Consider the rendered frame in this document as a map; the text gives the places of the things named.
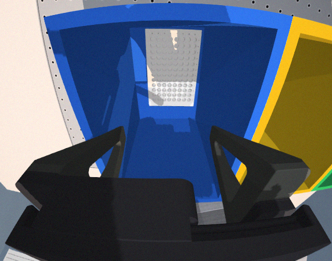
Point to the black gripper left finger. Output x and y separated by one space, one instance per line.
77 159

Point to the yellow open bin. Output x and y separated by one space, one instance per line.
297 118

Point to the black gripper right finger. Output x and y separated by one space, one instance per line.
271 174

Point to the blue bin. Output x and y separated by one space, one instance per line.
101 56

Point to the white well plate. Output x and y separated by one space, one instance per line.
178 58

